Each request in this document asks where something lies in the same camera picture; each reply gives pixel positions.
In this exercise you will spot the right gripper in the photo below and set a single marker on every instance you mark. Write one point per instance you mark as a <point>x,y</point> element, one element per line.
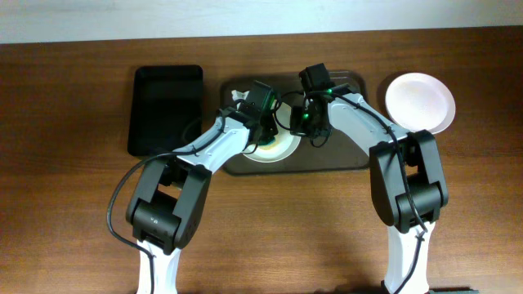
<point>297,127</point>

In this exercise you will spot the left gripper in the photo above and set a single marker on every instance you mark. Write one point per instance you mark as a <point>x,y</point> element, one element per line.
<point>274,131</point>

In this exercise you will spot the green and yellow sponge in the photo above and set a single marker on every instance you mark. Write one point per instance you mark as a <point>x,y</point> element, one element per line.
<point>268,141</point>

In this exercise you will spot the white cream plate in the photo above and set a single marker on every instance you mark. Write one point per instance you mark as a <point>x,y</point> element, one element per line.
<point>280,148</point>

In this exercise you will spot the pink plate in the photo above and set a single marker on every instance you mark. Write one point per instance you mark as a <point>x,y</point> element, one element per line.
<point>418,101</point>

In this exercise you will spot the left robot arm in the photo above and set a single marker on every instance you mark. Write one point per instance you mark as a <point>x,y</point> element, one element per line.
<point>167,203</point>

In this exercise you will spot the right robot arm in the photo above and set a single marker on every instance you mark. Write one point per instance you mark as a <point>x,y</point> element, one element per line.
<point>408,187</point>

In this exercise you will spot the dark brown serving tray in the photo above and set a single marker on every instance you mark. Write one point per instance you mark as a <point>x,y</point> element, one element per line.
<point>339,153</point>

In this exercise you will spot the black rectangular sponge tray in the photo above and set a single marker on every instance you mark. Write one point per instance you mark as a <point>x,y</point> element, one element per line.
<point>167,108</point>

